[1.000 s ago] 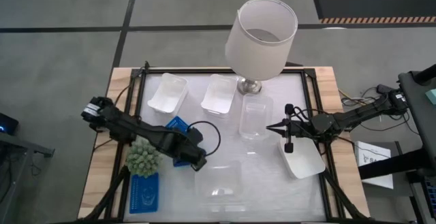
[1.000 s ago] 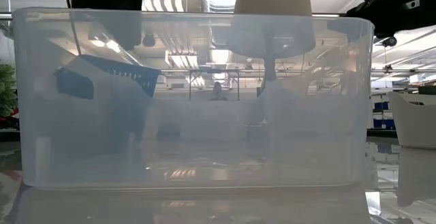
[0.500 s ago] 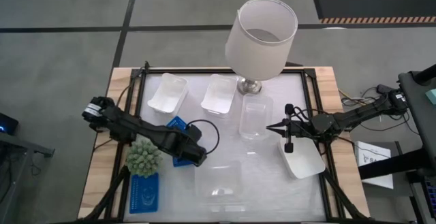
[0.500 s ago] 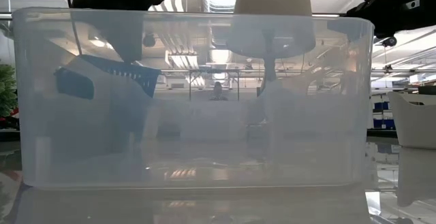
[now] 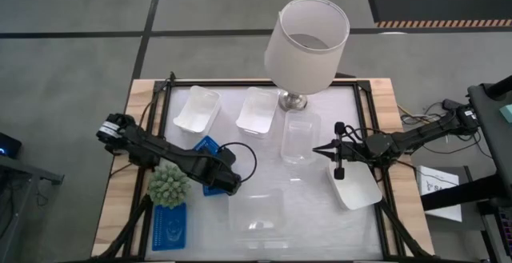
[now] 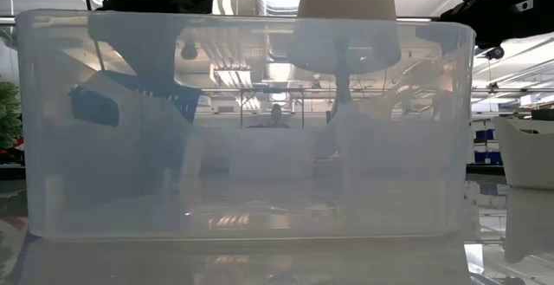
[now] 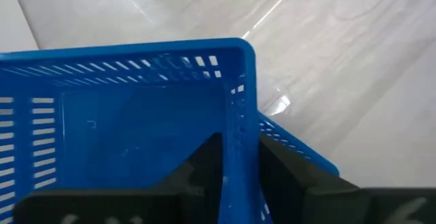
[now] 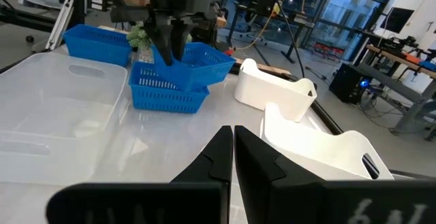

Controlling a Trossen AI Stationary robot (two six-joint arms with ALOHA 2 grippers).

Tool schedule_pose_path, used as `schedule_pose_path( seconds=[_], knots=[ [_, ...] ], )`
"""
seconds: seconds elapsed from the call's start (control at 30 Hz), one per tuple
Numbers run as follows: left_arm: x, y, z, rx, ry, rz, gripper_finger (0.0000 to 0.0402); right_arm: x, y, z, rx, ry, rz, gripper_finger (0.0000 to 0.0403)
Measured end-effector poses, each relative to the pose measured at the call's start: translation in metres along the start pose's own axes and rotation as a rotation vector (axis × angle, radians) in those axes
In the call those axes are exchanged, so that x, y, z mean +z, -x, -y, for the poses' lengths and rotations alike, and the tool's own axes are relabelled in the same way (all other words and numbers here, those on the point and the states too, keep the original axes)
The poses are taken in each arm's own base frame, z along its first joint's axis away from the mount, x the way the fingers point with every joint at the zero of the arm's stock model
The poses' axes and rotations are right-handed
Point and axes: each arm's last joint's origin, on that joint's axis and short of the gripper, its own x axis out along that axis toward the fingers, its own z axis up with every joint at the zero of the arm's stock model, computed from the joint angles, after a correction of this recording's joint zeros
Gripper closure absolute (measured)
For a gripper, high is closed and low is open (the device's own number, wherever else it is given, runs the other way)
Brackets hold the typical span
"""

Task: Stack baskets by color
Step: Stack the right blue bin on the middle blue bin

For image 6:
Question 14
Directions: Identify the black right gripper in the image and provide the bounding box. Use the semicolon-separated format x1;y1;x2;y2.
438;0;536;61

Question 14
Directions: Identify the blue plastic basket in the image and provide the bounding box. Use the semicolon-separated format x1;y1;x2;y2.
68;69;203;127

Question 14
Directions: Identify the white plastic basket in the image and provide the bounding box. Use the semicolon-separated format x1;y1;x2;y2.
492;115;554;190

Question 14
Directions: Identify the person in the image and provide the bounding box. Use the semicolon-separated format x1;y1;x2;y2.
258;102;292;129

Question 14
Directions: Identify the green artificial plant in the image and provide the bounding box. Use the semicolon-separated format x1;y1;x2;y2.
0;80;23;151

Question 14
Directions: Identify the clear plastic basket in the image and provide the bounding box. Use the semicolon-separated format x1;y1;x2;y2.
15;9;477;241

